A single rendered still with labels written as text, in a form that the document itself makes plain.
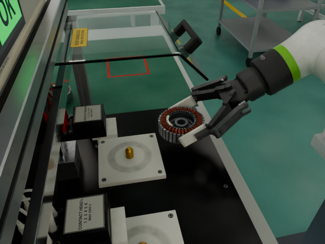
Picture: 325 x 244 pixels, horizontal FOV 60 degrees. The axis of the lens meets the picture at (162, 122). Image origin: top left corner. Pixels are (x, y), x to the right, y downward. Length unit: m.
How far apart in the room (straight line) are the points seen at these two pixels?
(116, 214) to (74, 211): 0.07
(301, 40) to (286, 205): 1.15
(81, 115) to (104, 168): 0.14
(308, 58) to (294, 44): 0.04
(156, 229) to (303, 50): 0.47
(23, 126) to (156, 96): 0.70
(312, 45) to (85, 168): 0.56
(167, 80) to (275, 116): 1.36
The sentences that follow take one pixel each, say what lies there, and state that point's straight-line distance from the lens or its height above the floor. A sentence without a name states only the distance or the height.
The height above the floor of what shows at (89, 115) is 0.92.
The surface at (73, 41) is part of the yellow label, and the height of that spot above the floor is 1.07.
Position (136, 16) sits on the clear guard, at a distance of 0.67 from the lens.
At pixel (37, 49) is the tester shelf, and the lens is 0.41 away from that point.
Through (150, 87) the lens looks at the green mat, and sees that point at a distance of 1.00.
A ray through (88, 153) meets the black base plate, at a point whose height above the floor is 0.77.
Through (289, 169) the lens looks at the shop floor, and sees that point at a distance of 1.88.
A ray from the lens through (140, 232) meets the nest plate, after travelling 0.56.
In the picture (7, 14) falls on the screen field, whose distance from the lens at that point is 0.40.
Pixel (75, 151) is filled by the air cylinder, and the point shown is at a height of 0.82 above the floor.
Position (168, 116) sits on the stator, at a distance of 0.68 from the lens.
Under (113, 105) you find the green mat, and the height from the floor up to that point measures 0.75.
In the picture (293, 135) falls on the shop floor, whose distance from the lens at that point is 2.14.
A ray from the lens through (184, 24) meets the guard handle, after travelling 0.63.
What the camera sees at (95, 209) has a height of 0.92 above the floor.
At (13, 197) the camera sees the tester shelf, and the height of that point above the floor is 1.09.
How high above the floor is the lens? 1.27
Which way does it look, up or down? 38 degrees down
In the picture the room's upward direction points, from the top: straight up
